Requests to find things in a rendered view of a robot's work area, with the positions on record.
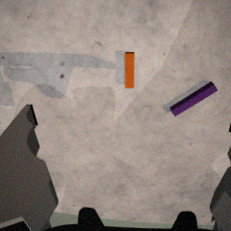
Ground purple rod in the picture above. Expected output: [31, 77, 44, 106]
[170, 81, 218, 116]

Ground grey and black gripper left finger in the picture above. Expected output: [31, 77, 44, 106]
[0, 104, 59, 231]

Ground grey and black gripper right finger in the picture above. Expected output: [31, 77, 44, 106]
[210, 167, 231, 231]

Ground orange rod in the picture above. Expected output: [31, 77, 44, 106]
[125, 52, 135, 89]

